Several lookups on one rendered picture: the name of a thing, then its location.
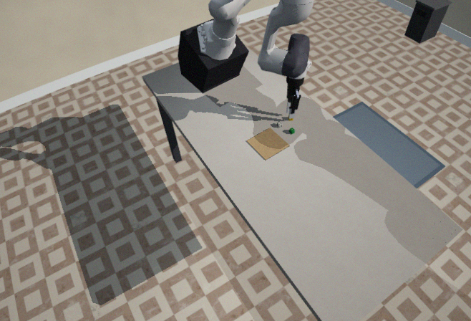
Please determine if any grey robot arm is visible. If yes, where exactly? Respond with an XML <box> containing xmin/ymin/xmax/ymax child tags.
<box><xmin>197</xmin><ymin>0</ymin><xmax>314</xmax><ymax>79</ymax></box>

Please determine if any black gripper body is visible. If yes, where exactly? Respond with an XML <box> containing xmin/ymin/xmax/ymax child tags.
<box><xmin>286</xmin><ymin>77</ymin><xmax>304</xmax><ymax>95</ymax></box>

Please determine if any tan square mat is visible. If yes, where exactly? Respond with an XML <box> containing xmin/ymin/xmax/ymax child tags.
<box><xmin>247</xmin><ymin>128</ymin><xmax>290</xmax><ymax>160</ymax></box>

